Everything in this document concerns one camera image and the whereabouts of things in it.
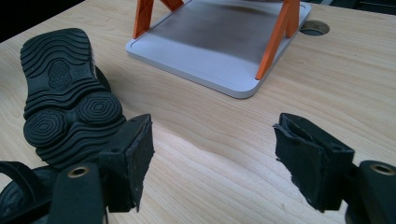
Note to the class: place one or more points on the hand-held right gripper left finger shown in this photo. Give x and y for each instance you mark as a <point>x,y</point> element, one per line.
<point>134,155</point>

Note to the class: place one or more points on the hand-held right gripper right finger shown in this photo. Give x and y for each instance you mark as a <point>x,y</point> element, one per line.
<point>311,158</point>

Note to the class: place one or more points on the black cylinders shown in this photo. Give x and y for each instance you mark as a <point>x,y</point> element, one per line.
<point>67,99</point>

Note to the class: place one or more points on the black shoe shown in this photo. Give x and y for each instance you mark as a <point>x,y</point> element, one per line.
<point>18,196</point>

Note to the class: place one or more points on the white shoe rack orange legs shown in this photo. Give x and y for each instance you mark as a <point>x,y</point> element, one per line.
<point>211,53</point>

